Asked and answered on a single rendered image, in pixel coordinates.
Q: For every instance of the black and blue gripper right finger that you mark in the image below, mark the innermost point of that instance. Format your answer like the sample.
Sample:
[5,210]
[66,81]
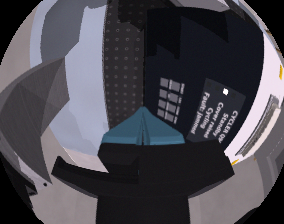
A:
[158,132]

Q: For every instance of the white well pcr plate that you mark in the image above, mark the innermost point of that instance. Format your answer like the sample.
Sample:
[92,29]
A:
[263,130]

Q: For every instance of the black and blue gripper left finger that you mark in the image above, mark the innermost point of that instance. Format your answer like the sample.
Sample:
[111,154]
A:
[129,131]

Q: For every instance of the white real-time pcr cycler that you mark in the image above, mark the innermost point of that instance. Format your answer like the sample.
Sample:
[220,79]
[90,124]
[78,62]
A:
[210,75]

